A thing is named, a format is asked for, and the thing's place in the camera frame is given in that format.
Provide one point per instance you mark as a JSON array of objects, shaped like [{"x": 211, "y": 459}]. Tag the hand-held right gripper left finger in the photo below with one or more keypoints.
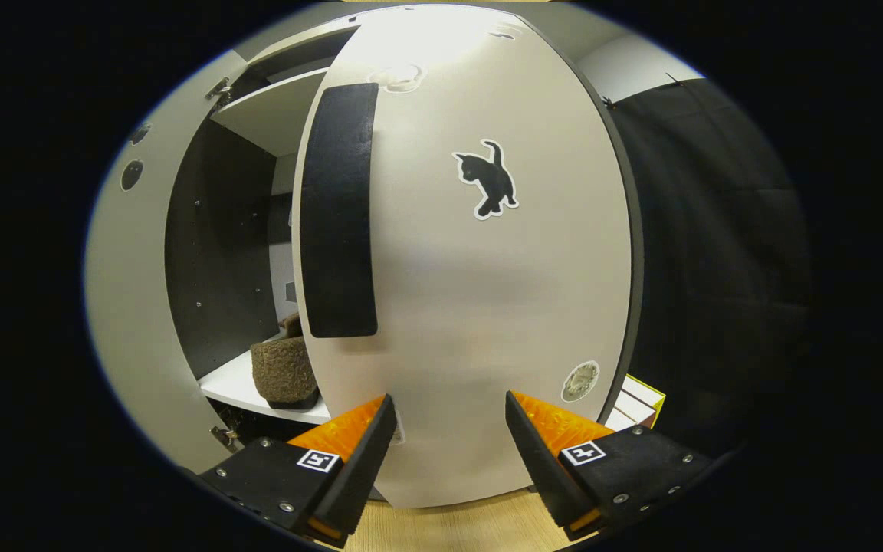
[{"x": 361, "y": 475}]

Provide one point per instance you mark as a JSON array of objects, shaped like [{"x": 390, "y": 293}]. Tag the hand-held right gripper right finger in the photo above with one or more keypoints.
[{"x": 537, "y": 468}]

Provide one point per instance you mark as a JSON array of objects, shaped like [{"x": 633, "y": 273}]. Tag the yellow and white box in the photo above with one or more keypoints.
[{"x": 641, "y": 399}]

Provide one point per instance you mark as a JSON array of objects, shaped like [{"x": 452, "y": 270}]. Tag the white cabinet door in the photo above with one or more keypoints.
[
  {"x": 127, "y": 268},
  {"x": 487, "y": 307}
]

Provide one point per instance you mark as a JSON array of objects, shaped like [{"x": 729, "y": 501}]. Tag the brown fuzzy shoe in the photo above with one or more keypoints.
[{"x": 284, "y": 372}]

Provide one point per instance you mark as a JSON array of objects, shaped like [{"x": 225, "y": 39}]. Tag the white shoe cabinet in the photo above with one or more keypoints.
[{"x": 219, "y": 230}]

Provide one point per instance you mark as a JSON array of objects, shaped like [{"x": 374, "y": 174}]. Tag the black backdrop cloth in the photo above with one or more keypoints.
[{"x": 717, "y": 268}]

